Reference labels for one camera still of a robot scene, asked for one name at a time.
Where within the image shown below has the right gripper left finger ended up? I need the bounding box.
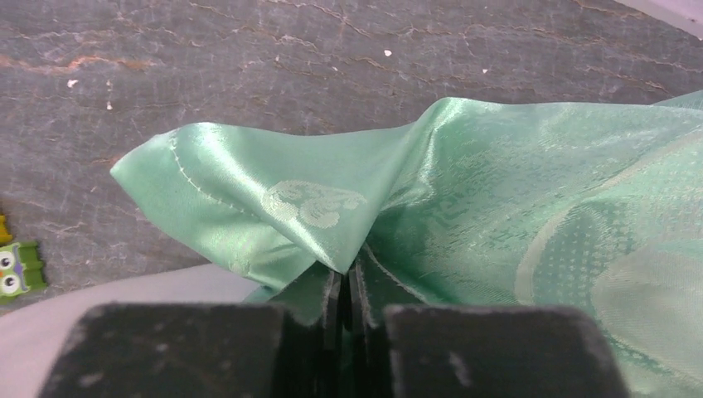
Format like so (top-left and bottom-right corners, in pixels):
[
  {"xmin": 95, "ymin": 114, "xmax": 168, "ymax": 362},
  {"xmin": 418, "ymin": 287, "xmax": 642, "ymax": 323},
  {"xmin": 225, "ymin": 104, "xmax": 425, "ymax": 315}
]
[{"xmin": 39, "ymin": 264, "xmax": 343, "ymax": 397}]

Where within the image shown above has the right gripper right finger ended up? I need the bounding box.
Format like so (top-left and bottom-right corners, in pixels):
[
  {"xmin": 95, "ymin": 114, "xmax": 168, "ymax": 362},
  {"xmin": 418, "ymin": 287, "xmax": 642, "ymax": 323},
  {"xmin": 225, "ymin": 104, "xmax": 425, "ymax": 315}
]
[{"xmin": 348, "ymin": 258, "xmax": 628, "ymax": 397}]

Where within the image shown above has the light blue pillowcase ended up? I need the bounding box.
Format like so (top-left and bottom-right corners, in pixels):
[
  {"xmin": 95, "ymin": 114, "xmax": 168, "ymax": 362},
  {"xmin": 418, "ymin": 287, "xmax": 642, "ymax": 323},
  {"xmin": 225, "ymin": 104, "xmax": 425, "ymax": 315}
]
[{"xmin": 111, "ymin": 91, "xmax": 702, "ymax": 397}]

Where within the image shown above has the green toy block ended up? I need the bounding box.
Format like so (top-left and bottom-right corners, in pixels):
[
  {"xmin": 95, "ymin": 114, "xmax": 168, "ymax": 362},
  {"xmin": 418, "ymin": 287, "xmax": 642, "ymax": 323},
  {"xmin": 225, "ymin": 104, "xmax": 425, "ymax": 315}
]
[{"xmin": 1, "ymin": 240, "xmax": 47, "ymax": 304}]

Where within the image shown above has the yellow toy block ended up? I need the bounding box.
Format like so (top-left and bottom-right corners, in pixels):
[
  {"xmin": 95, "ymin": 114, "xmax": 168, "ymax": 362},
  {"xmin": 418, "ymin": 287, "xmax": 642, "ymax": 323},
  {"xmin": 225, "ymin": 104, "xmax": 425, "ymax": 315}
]
[{"xmin": 0, "ymin": 215, "xmax": 13, "ymax": 245}]

